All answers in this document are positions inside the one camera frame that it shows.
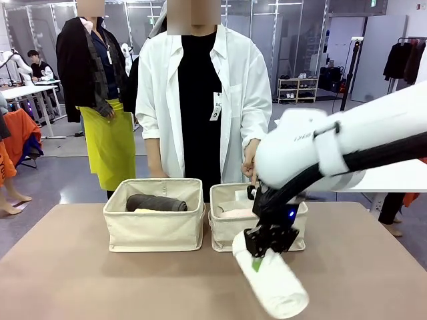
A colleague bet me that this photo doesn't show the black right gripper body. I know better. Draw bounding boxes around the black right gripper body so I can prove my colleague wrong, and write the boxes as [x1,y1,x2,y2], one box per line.
[252,186,298,231]

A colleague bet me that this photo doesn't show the pink towel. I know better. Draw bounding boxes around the pink towel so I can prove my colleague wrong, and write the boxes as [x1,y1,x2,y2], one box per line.
[218,208,256,219]

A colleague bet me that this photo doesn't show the white towel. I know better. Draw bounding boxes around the white towel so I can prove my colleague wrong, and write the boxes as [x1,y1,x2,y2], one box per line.
[232,229,310,319]

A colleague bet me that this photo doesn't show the grey towel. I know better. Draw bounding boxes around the grey towel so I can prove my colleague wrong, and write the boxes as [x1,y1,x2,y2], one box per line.
[125,193,189,213]

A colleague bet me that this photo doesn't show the person's right forearm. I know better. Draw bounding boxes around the person's right forearm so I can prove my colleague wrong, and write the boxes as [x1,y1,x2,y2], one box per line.
[145,138,169,179]

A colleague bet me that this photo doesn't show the person's left hand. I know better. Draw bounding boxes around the person's left hand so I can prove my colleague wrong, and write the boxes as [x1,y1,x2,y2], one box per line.
[240,138,262,184]

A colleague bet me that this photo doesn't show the cream fabric basket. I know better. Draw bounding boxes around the cream fabric basket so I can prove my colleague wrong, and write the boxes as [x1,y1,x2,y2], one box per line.
[102,178,205,253]
[208,182,309,253]

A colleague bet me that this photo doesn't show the legs in black trousers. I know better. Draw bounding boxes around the legs in black trousers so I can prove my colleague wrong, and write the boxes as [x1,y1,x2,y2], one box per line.
[378,192,406,238]

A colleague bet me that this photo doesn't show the white name tag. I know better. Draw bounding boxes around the white name tag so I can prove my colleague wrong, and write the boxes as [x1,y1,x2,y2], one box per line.
[209,92,224,121]

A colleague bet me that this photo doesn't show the wooden shoe rack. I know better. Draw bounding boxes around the wooden shoe rack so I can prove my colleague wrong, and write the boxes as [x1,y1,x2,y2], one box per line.
[277,77,320,105]

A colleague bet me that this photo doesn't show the white side table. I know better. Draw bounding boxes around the white side table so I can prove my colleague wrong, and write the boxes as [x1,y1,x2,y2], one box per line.
[274,118,427,213]

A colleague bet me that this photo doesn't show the orange garment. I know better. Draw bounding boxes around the orange garment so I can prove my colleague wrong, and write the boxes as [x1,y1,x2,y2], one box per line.
[402,158,427,207]

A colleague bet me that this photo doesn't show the person in white shirt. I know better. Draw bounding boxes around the person in white shirt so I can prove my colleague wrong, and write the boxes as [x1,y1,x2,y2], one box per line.
[135,0,274,203]

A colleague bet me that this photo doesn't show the black garment behind person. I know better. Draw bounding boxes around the black garment behind person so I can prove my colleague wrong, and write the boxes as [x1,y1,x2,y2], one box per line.
[121,56,141,113]

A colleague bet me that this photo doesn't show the black hanging jacket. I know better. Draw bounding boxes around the black hanging jacket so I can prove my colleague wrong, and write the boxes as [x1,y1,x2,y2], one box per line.
[382,42,413,81]

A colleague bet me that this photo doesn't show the dark brown hanging jacket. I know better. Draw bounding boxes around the dark brown hanging jacket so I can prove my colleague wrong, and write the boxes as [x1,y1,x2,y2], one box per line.
[403,40,427,85]

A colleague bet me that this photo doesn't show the white hanging garment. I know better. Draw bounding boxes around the white hanging garment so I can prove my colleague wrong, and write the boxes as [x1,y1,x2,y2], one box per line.
[414,49,427,83]

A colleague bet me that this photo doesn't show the grey hooded garment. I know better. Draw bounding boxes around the grey hooded garment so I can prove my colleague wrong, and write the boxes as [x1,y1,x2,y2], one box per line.
[148,0,167,39]

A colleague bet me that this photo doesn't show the blue cloth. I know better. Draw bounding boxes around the blue cloth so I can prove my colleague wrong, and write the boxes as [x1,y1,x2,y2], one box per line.
[19,135,44,164]

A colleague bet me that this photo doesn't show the black mannequin jacket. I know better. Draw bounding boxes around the black mannequin jacket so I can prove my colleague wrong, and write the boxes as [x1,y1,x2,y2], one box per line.
[55,16,129,123]

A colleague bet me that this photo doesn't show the bare mannequin legs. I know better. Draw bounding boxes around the bare mannequin legs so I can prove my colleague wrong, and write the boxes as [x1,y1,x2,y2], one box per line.
[0,181,33,216]

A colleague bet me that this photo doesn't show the orange cloth on chair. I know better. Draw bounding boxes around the orange cloth on chair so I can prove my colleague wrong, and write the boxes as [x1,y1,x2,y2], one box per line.
[6,108,43,167]

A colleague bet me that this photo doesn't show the orange shirt with letters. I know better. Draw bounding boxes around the orange shirt with letters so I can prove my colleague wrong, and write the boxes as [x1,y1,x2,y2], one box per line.
[0,139,17,187]

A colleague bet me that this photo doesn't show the seated person in varsity jacket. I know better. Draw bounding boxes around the seated person in varsity jacket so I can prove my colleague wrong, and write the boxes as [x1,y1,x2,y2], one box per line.
[27,49,55,83]

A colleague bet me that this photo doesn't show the white background table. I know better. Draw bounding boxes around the white background table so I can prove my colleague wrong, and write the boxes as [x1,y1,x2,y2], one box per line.
[0,85,66,139]

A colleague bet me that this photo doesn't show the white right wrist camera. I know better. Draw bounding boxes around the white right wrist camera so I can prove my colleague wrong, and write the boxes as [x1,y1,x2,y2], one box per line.
[234,185,260,201]

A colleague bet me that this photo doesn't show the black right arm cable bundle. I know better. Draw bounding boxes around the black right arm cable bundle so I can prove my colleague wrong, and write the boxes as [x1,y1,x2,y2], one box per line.
[266,131,427,201]

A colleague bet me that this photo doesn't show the black camera pole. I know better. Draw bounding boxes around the black camera pole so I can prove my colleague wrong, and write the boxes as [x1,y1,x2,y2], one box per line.
[339,37,364,113]

